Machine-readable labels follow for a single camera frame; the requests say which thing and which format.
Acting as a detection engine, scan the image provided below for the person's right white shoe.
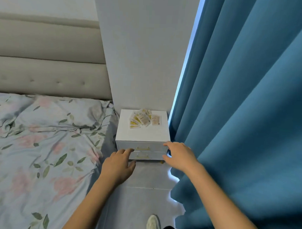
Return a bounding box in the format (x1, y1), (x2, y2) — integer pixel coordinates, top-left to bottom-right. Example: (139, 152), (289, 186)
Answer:
(146, 214), (161, 229)

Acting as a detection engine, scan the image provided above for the floral pillow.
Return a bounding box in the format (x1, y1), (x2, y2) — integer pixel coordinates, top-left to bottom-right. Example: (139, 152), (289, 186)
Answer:
(0, 92), (119, 142)

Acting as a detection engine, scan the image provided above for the white bedside table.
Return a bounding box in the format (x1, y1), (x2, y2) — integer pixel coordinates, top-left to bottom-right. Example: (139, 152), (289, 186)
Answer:
(114, 109), (172, 162)

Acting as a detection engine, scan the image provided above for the person's left forearm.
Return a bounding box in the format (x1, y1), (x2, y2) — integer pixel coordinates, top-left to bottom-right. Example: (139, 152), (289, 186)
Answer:
(60, 175), (117, 229)

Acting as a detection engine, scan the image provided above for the person's right hand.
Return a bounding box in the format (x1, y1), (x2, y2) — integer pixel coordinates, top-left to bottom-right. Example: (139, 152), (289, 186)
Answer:
(162, 141), (202, 174)

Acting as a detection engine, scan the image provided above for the floral bed sheet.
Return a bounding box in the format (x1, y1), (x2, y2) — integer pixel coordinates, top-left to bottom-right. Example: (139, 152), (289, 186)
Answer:
(0, 92), (120, 229)

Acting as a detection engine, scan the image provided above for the person's left hand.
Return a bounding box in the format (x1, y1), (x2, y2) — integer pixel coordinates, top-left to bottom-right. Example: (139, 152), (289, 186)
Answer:
(99, 147), (137, 188)

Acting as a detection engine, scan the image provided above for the person's right forearm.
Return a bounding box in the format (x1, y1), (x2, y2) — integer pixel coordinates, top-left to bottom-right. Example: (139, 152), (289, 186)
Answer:
(185, 164), (268, 229)

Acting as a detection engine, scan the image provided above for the blue curtain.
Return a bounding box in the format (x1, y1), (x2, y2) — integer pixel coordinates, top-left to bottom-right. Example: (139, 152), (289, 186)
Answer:
(165, 0), (302, 229)

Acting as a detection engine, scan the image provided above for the beige padded headboard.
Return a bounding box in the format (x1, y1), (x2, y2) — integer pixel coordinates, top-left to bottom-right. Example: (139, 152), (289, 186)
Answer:
(0, 12), (116, 100)

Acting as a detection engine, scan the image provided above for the pile of yellow sachet packets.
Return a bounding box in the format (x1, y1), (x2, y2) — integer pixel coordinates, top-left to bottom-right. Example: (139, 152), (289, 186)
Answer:
(129, 108), (162, 130)

